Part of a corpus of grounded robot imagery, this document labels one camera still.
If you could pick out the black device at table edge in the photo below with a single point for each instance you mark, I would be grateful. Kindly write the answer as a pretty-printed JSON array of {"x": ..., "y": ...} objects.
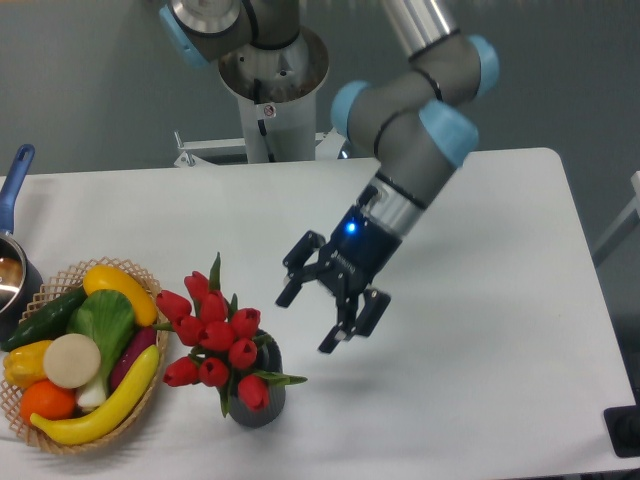
[{"x": 623, "y": 428}]

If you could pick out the white frame at right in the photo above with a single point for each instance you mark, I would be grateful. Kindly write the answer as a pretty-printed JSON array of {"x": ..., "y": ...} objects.
[{"x": 620, "y": 228}]

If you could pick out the dark grey ribbed vase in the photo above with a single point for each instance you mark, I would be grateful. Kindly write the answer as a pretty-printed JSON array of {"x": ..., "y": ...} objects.
[{"x": 254, "y": 401}]

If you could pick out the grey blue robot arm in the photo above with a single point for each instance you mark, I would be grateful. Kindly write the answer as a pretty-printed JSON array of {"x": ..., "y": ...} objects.
[{"x": 411, "y": 125}]

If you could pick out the orange fruit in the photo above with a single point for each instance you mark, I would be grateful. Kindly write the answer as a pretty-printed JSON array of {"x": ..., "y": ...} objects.
[{"x": 47, "y": 400}]

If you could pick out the green bok choy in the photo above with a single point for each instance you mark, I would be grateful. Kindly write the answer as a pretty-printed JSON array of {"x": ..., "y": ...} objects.
[{"x": 107, "y": 317}]

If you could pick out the blue handled saucepan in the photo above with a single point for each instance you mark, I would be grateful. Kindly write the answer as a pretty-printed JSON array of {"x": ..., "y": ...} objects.
[{"x": 20, "y": 279}]

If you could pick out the red tulip bouquet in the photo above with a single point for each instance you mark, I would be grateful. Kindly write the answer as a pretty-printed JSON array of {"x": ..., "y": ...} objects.
[{"x": 220, "y": 335}]

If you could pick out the green cucumber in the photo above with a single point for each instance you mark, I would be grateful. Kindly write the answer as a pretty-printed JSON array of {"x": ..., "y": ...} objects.
[{"x": 48, "y": 322}]

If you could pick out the yellow bell pepper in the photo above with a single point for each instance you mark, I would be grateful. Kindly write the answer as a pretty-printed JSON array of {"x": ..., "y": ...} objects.
[{"x": 24, "y": 366}]

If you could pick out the beige round radish slice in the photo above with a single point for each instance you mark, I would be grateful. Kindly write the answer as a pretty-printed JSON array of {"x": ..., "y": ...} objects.
[{"x": 71, "y": 361}]

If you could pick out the yellow squash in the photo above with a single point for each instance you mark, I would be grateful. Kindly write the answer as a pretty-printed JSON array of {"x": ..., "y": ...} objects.
[{"x": 106, "y": 277}]

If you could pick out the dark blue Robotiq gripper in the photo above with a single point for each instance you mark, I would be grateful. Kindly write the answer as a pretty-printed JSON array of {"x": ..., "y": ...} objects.
[{"x": 357, "y": 250}]

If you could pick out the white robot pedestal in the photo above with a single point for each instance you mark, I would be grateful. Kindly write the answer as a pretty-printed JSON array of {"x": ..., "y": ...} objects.
[{"x": 276, "y": 93}]

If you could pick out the yellow banana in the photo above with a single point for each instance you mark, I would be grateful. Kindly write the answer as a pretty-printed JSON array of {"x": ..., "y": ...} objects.
[{"x": 107, "y": 417}]

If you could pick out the purple sweet potato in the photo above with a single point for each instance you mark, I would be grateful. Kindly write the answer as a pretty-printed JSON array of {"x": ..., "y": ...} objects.
[{"x": 144, "y": 338}]

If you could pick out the woven wicker basket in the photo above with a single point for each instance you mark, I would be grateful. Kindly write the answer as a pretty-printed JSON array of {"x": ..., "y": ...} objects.
[{"x": 66, "y": 280}]

